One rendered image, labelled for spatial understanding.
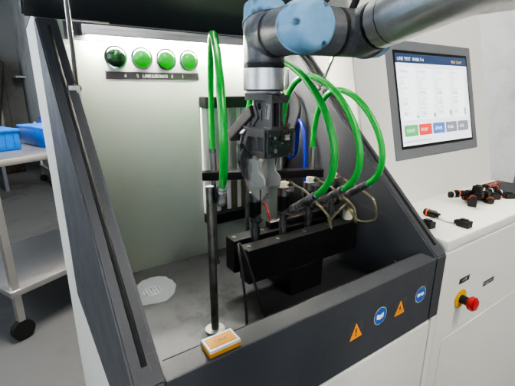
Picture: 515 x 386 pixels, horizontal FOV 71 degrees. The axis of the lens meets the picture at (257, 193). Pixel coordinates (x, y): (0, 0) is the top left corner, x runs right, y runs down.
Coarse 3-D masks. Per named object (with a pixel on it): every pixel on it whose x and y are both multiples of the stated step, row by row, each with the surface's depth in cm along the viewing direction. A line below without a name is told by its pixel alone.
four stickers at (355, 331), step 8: (424, 288) 79; (416, 296) 78; (424, 296) 80; (400, 304) 75; (376, 312) 70; (384, 312) 72; (400, 312) 75; (360, 320) 68; (376, 320) 71; (384, 320) 72; (352, 328) 67; (360, 328) 68; (352, 336) 67
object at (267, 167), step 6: (264, 162) 72; (270, 162) 72; (264, 168) 72; (270, 168) 72; (264, 174) 73; (270, 174) 72; (276, 174) 70; (270, 180) 72; (276, 180) 71; (264, 192) 74
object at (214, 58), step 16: (208, 48) 77; (208, 64) 82; (208, 80) 85; (224, 80) 56; (208, 96) 87; (224, 96) 55; (208, 112) 89; (224, 112) 55; (224, 128) 55; (224, 144) 55; (224, 160) 56; (224, 176) 58
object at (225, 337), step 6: (228, 330) 54; (216, 336) 52; (222, 336) 52; (228, 336) 52; (234, 336) 52; (210, 342) 51; (216, 342) 51; (222, 342) 51; (240, 342) 52; (204, 348) 51; (228, 348) 51; (216, 354) 50
